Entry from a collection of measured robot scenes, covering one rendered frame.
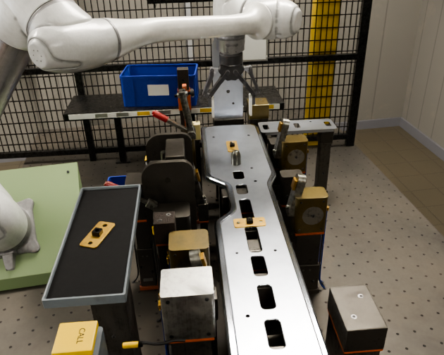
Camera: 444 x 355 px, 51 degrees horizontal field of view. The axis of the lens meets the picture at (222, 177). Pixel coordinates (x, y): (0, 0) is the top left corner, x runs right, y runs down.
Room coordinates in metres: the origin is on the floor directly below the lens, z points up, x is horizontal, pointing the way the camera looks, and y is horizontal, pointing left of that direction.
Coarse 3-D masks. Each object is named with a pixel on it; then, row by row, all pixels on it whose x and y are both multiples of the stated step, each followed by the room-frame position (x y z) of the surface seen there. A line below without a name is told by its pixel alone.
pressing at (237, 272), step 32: (224, 128) 1.64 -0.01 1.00; (256, 128) 1.64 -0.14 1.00; (224, 160) 1.38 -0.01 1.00; (256, 160) 1.37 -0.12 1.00; (256, 192) 1.17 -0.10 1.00; (224, 224) 1.01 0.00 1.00; (224, 256) 0.87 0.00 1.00; (288, 256) 0.87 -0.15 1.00; (224, 288) 0.77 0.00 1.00; (256, 288) 0.77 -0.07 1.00; (288, 288) 0.76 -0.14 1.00; (256, 320) 0.67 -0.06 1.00; (288, 320) 0.67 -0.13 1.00; (256, 352) 0.60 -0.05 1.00; (288, 352) 0.59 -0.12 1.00; (320, 352) 0.59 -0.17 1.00
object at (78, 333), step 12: (60, 324) 0.53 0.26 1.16; (72, 324) 0.53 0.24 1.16; (84, 324) 0.53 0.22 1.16; (96, 324) 0.53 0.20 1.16; (60, 336) 0.50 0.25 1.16; (72, 336) 0.50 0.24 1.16; (84, 336) 0.50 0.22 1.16; (96, 336) 0.51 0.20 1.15; (60, 348) 0.48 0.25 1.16; (72, 348) 0.48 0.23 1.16; (84, 348) 0.48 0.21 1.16
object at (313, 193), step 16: (304, 192) 1.09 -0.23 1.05; (320, 192) 1.08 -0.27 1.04; (304, 208) 1.06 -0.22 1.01; (320, 208) 1.06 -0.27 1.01; (304, 224) 1.06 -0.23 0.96; (320, 224) 1.06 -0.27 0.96; (304, 240) 1.06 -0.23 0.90; (320, 240) 1.07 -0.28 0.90; (304, 256) 1.06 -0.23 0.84; (320, 256) 1.09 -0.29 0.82; (304, 272) 1.06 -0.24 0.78; (320, 272) 1.08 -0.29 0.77
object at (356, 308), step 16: (336, 288) 0.73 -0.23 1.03; (352, 288) 0.73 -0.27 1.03; (368, 288) 0.73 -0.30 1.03; (336, 304) 0.68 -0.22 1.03; (352, 304) 0.68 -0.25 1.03; (368, 304) 0.68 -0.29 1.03; (336, 320) 0.67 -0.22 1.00; (352, 320) 0.64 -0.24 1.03; (368, 320) 0.64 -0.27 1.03; (384, 320) 0.64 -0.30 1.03; (336, 336) 0.67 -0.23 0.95; (352, 336) 0.61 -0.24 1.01; (368, 336) 0.62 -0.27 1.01; (384, 336) 0.62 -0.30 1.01; (336, 352) 0.66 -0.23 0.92; (352, 352) 0.62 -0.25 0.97; (368, 352) 0.62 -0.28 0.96
